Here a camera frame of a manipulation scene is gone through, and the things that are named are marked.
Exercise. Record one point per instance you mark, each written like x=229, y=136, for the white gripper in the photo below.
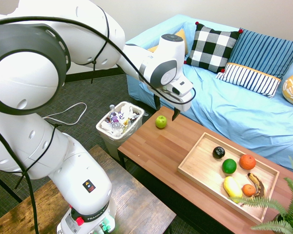
x=184, y=105

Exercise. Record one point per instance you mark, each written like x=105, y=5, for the green apple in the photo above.
x=161, y=122

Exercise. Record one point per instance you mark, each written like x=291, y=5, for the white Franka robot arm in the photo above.
x=19, y=78

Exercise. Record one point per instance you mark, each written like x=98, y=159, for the light wooden tray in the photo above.
x=200, y=161

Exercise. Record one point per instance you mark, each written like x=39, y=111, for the reddish wooden coffee table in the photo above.
x=156, y=146

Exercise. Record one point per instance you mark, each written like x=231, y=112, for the clear plastic bottle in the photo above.
x=115, y=120

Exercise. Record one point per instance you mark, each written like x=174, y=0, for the plain yellow pillow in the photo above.
x=152, y=48

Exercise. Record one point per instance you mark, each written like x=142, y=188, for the beige trash bin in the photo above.
x=110, y=143

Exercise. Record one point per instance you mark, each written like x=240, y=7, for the light blue sofa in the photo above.
x=234, y=114

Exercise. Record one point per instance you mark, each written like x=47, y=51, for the black plum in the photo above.
x=218, y=153

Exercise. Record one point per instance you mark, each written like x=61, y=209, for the black white checkered pillow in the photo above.
x=212, y=47

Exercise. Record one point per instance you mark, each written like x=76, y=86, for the green lime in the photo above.
x=229, y=166

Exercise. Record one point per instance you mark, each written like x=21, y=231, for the white navy striped pillow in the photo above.
x=251, y=79

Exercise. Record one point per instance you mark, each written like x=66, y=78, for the rustic dark wooden table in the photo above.
x=127, y=195

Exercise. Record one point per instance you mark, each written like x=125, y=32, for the large orange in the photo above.
x=247, y=162

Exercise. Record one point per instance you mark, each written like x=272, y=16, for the yellow lemon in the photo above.
x=231, y=187

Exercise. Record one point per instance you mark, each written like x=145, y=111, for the blue striped pillow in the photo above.
x=263, y=53

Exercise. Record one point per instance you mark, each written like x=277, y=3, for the small orange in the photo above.
x=248, y=190

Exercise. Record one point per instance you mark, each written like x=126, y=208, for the brown spotted banana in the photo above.
x=258, y=182

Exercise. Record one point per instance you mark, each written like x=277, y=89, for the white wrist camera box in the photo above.
x=183, y=85

